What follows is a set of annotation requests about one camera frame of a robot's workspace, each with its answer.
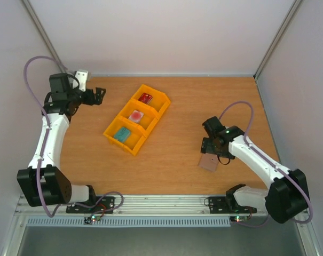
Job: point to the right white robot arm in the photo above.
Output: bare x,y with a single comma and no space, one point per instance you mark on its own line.
286,194

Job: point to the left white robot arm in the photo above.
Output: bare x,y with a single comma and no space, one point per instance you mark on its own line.
43,182

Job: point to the red card stack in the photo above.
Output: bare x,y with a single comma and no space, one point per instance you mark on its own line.
145,98

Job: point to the left small circuit board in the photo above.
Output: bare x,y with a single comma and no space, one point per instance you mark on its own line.
91,219

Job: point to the aluminium front rail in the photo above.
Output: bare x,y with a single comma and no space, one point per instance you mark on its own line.
161,205

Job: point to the teal VIP card stack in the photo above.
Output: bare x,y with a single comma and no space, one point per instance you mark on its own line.
122,134

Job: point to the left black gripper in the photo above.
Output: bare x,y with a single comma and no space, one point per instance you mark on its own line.
99,97

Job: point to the pink circle card stack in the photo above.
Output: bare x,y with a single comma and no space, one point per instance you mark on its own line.
136,116

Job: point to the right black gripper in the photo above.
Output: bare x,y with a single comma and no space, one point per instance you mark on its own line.
209,149

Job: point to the pink leather card holder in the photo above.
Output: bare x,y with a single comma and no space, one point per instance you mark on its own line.
208,162

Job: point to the right small circuit board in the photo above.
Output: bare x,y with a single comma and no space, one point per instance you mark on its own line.
239,218

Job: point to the grey slotted cable duct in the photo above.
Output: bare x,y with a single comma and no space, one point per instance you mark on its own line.
129,222

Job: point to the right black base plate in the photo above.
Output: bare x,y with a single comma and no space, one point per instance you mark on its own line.
223,204

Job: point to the yellow three-compartment bin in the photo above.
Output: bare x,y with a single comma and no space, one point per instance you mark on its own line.
134,123

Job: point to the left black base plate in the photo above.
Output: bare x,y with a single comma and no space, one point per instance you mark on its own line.
107,203

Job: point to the small circuit board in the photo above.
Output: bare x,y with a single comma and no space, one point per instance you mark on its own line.
239,218
91,219

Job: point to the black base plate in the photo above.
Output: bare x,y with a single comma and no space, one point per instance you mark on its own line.
223,204
107,203

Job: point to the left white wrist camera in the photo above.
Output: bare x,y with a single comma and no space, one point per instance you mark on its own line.
82,78

